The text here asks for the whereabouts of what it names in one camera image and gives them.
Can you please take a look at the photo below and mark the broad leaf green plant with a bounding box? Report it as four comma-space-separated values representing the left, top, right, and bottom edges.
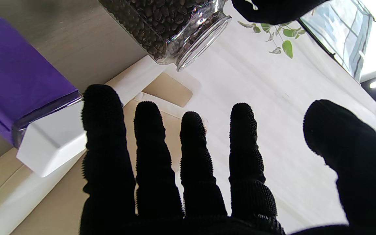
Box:
237, 20, 306, 59

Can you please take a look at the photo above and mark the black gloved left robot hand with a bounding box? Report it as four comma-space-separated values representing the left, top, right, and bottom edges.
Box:
231, 0, 330, 25

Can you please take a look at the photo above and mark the purple square coffee jar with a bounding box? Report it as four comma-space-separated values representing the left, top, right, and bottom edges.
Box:
0, 15, 84, 149

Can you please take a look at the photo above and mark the glass jar of coffee beans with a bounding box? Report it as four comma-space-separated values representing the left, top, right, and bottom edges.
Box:
98, 0, 232, 72

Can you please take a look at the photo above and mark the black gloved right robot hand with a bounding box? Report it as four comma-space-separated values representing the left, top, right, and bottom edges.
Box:
80, 84, 376, 235

